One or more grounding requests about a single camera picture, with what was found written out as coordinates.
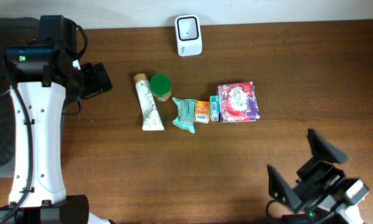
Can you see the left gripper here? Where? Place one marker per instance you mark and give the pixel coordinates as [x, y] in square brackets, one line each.
[98, 77]

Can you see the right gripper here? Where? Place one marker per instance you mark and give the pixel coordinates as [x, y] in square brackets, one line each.
[312, 176]

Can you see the green lid jar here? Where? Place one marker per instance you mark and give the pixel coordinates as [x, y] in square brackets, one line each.
[161, 87]

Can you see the white floral tube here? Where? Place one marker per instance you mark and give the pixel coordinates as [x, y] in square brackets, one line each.
[151, 118]

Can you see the red purple tissue pack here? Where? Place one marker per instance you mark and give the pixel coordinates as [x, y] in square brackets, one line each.
[237, 103]

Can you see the teal wet wipes pack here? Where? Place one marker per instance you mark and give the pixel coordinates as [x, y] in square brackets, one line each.
[186, 111]

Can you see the small teal gum box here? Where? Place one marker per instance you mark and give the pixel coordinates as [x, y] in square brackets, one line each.
[214, 108]

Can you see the orange small tissue pack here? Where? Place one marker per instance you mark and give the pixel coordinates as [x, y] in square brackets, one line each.
[202, 112]

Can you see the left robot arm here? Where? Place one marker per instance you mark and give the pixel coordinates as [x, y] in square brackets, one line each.
[45, 76]

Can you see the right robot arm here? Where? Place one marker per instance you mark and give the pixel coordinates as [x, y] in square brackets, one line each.
[341, 206]

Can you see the white barcode scanner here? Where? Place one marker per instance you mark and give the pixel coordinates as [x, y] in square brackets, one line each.
[188, 35]

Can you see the grey plastic mesh basket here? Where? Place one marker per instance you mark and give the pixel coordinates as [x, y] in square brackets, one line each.
[13, 32]

